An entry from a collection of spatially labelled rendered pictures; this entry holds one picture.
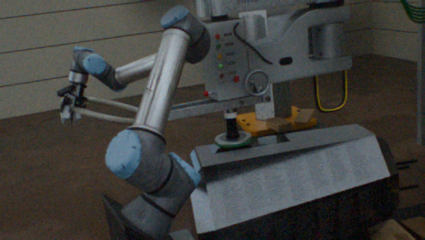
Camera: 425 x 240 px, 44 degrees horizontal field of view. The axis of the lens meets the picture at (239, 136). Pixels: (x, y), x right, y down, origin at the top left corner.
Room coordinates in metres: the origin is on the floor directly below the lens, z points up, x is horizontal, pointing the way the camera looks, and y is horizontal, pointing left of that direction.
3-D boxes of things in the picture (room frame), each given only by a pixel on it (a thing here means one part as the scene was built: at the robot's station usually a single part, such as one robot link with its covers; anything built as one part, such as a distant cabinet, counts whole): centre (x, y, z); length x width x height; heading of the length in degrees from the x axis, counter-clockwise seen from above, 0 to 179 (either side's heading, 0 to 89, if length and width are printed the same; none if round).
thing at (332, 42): (3.10, -0.58, 1.39); 0.19 x 0.19 x 0.20
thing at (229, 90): (2.90, -0.04, 1.36); 0.36 x 0.22 x 0.45; 110
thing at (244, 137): (2.88, 0.04, 0.91); 0.21 x 0.21 x 0.01
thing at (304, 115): (3.54, -0.47, 0.80); 0.20 x 0.10 x 0.05; 156
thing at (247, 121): (3.67, -0.27, 0.76); 0.49 x 0.49 x 0.05; 13
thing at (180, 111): (2.84, 0.14, 1.13); 0.69 x 0.19 x 0.05; 110
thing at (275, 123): (3.41, -0.28, 0.81); 0.20 x 0.10 x 0.05; 21
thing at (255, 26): (3.49, -0.37, 1.41); 0.74 x 0.34 x 0.25; 29
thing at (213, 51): (2.75, 0.06, 1.41); 0.08 x 0.03 x 0.28; 110
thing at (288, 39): (3.00, -0.34, 1.35); 0.74 x 0.23 x 0.49; 110
